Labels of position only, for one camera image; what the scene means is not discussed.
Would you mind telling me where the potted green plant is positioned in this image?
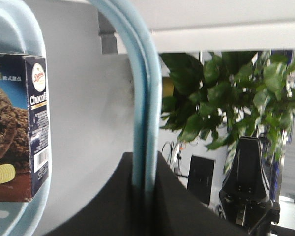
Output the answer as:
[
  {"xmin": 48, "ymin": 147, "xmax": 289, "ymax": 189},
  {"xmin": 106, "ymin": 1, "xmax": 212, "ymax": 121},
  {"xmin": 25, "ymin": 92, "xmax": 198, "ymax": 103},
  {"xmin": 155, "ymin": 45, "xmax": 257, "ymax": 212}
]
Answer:
[{"xmin": 160, "ymin": 50, "xmax": 295, "ymax": 170}]

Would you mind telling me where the light blue plastic basket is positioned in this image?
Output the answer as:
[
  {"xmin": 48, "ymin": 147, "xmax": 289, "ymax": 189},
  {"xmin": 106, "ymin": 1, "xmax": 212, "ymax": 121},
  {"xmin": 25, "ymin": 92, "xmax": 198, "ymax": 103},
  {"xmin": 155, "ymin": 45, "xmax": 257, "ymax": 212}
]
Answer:
[{"xmin": 0, "ymin": 0, "xmax": 162, "ymax": 236}]

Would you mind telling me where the Chocofello cookie box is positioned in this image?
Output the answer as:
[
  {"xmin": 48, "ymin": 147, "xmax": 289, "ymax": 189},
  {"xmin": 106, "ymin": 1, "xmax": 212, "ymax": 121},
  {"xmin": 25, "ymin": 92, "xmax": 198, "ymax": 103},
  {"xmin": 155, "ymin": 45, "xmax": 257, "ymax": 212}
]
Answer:
[{"xmin": 0, "ymin": 53, "xmax": 49, "ymax": 202}]

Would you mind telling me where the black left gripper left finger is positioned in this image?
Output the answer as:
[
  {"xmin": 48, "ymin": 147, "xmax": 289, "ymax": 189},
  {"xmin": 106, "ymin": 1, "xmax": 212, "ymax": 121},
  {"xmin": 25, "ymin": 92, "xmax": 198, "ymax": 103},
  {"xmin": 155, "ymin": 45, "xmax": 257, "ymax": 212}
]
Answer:
[{"xmin": 46, "ymin": 152, "xmax": 133, "ymax": 236}]

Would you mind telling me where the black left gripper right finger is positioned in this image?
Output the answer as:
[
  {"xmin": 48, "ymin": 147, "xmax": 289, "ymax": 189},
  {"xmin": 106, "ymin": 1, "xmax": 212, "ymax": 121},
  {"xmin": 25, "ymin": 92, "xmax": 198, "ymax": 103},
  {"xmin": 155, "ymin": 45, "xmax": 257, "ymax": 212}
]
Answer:
[{"xmin": 152, "ymin": 152, "xmax": 248, "ymax": 236}]

